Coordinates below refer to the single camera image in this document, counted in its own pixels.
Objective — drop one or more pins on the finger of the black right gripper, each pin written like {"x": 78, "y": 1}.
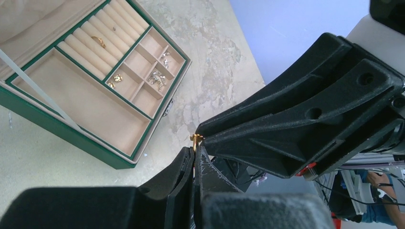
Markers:
{"x": 306, "y": 77}
{"x": 283, "y": 144}

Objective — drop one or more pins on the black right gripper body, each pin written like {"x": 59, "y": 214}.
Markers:
{"x": 378, "y": 143}

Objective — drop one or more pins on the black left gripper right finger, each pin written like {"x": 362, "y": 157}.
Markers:
{"x": 212, "y": 195}

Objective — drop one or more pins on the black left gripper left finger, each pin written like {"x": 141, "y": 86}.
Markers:
{"x": 164, "y": 202}

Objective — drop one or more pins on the gold earring pair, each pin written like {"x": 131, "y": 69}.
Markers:
{"x": 117, "y": 78}

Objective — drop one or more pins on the small silver earring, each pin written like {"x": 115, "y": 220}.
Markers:
{"x": 164, "y": 59}

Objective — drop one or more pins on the beige removable jewelry tray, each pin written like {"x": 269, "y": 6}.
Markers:
{"x": 117, "y": 38}

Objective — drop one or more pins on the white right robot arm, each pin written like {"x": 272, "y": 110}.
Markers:
{"x": 378, "y": 36}

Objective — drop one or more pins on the green jewelry box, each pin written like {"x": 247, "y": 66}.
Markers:
{"x": 41, "y": 84}

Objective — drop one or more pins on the silver box clasp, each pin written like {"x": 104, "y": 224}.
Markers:
{"x": 168, "y": 108}

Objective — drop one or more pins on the person in blue shirt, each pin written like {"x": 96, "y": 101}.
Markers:
{"x": 384, "y": 211}

